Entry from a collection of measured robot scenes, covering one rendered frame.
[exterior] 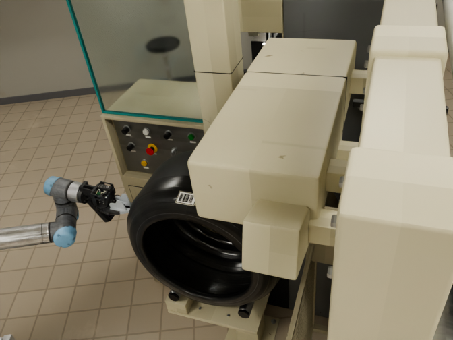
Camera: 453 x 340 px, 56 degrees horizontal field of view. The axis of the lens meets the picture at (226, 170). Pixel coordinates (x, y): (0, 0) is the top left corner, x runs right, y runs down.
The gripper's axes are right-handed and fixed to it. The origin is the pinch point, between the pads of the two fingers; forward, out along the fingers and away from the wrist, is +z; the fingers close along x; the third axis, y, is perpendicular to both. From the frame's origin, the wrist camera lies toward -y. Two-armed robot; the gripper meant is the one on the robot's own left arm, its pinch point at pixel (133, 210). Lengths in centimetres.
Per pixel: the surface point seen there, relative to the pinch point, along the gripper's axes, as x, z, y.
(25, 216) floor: 82, -167, -142
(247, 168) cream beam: -34, 52, 61
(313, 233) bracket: -36, 65, 51
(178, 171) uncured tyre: 1.1, 19.6, 22.9
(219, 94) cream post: 27, 24, 37
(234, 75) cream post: 30, 28, 43
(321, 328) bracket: 25, 75, -82
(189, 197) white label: -9.4, 27.5, 23.2
